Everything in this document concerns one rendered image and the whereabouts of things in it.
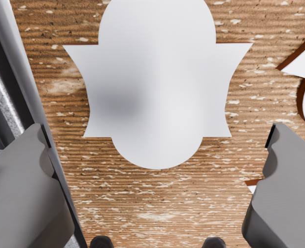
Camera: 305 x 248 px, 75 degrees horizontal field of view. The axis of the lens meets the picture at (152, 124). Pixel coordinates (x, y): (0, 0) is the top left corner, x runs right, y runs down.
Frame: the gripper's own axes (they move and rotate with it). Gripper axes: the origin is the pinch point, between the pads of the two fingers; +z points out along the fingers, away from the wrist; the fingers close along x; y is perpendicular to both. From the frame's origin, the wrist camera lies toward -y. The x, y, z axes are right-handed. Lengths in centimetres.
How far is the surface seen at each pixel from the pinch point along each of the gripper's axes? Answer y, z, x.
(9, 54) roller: -2.6, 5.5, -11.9
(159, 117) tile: 1.8, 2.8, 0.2
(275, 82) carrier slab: -0.7, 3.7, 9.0
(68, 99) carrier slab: 0.5, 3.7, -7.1
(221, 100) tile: 0.3, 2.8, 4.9
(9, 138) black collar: 5.3, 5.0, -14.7
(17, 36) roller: -4.0, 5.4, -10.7
